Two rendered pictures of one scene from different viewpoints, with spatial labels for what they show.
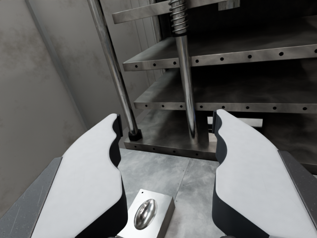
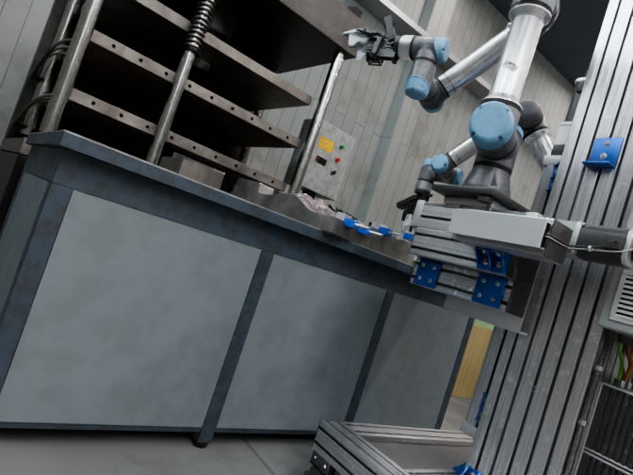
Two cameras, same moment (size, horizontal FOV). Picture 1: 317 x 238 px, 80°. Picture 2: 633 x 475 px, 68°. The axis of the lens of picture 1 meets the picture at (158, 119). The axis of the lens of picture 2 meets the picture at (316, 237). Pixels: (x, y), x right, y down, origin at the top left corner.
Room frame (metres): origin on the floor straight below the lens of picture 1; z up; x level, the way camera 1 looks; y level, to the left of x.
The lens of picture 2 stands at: (-0.59, 1.44, 0.70)
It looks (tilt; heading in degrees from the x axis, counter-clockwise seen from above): 3 degrees up; 292
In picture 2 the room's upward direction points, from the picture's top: 18 degrees clockwise
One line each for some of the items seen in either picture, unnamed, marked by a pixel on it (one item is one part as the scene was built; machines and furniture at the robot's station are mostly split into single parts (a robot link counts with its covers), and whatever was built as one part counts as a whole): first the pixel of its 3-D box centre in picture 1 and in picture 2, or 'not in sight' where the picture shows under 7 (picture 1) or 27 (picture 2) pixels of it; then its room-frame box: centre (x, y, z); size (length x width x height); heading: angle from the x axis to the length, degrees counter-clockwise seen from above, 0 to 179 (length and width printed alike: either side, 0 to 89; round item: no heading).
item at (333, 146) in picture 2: not in sight; (291, 244); (0.58, -1.12, 0.73); 0.30 x 0.22 x 1.47; 60
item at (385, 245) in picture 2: not in sight; (350, 231); (0.08, -0.58, 0.87); 0.50 x 0.26 x 0.14; 150
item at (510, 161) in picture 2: not in sight; (498, 146); (-0.46, -0.05, 1.20); 0.13 x 0.12 x 0.14; 83
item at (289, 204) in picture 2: not in sight; (300, 211); (0.18, -0.23, 0.85); 0.50 x 0.26 x 0.11; 168
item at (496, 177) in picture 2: not in sight; (487, 182); (-0.47, -0.06, 1.09); 0.15 x 0.15 x 0.10
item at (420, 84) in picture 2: not in sight; (421, 81); (-0.19, 0.02, 1.34); 0.11 x 0.08 x 0.11; 83
